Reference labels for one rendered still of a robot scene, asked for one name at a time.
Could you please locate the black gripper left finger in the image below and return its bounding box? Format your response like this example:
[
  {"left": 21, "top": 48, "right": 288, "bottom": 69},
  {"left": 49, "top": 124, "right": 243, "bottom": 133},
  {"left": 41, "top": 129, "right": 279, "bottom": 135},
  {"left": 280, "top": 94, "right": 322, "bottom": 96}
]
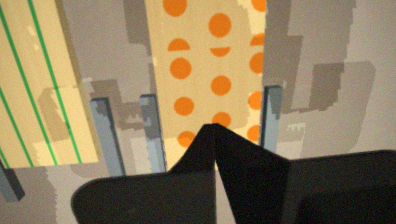
[{"left": 70, "top": 123, "right": 217, "bottom": 224}]

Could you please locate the yellow strip with orange dots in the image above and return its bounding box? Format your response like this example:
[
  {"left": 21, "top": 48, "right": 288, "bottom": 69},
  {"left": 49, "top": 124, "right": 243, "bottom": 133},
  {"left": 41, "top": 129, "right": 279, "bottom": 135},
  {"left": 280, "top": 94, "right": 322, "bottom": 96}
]
[{"left": 145, "top": 0, "right": 266, "bottom": 171}]

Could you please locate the yellow flat strip with green lines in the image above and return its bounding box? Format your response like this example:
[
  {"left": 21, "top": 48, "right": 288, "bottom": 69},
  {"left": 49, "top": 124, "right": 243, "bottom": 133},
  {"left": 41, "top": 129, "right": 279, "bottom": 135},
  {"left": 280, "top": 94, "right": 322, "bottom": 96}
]
[{"left": 0, "top": 0, "right": 102, "bottom": 168}]

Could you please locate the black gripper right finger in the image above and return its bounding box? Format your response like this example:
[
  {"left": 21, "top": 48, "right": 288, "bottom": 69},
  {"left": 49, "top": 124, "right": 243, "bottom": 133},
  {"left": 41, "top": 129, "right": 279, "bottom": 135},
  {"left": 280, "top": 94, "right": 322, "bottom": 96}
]
[{"left": 211, "top": 123, "right": 396, "bottom": 224}]

